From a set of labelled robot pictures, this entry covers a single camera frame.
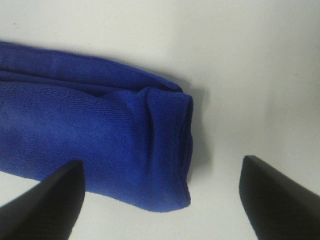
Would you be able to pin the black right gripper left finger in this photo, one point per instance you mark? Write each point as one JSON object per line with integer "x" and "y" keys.
{"x": 49, "y": 210}

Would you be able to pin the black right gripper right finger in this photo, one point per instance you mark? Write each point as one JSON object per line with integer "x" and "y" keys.
{"x": 277, "y": 207}

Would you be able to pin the blue microfiber towel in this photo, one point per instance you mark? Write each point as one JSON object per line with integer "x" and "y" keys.
{"x": 131, "y": 128}

